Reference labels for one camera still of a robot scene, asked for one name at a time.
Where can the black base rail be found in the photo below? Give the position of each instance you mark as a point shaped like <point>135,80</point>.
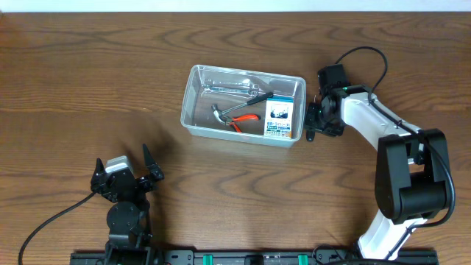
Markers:
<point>188,257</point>

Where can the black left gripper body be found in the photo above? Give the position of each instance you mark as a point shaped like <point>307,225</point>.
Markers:
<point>125,182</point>

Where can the black yellow screwdriver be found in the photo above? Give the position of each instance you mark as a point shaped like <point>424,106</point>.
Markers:
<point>310,120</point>

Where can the silver combination wrench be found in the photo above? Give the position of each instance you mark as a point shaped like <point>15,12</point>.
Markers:
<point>245,90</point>

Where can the blue white screwdriver box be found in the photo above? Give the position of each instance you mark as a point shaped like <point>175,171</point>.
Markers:
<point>278,117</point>

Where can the red handled pliers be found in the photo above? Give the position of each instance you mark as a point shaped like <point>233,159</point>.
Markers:
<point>232,122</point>

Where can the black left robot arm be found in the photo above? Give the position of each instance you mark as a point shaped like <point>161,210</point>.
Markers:
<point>128,219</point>

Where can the clear plastic container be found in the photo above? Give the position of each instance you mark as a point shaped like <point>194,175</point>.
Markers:
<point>199,119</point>

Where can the small black handled hammer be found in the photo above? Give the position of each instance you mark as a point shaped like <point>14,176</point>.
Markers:
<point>221,115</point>

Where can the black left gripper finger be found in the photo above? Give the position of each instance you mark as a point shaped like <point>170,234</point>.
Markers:
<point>155,172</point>
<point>99,172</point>

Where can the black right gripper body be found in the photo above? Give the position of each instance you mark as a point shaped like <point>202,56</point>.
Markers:
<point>315,120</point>

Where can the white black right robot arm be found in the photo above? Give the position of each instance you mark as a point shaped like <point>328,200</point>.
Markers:
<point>413,184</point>

